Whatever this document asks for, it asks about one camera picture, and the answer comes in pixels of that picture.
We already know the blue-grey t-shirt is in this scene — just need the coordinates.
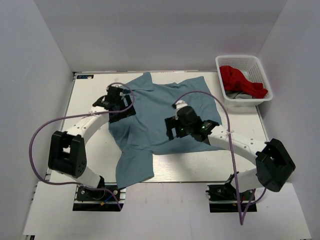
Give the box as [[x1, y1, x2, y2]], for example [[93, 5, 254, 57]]
[[109, 72, 222, 189]]

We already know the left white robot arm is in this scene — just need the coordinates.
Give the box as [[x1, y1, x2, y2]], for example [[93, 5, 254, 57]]
[[48, 82, 136, 200]]

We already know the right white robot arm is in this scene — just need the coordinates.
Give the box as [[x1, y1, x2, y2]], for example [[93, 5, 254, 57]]
[[165, 104, 296, 200]]

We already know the blue label sticker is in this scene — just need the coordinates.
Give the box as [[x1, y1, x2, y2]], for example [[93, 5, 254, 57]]
[[76, 74, 94, 80]]

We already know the grey t-shirt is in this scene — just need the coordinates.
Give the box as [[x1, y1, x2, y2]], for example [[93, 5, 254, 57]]
[[225, 91, 255, 100]]

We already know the red t-shirt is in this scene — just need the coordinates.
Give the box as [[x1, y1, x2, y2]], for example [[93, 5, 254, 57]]
[[219, 66, 268, 99]]

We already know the white plastic basket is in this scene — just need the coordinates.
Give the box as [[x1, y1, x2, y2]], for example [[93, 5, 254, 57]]
[[215, 55, 273, 107]]

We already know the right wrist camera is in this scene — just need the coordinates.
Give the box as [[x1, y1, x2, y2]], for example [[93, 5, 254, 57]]
[[172, 99, 188, 112]]

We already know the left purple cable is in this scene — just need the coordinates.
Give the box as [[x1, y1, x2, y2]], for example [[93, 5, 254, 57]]
[[28, 81, 137, 211]]

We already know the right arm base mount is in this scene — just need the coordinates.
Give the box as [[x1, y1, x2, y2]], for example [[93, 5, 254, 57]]
[[205, 184, 257, 213]]

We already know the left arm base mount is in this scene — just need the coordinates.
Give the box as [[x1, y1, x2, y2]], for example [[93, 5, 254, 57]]
[[72, 183, 126, 212]]

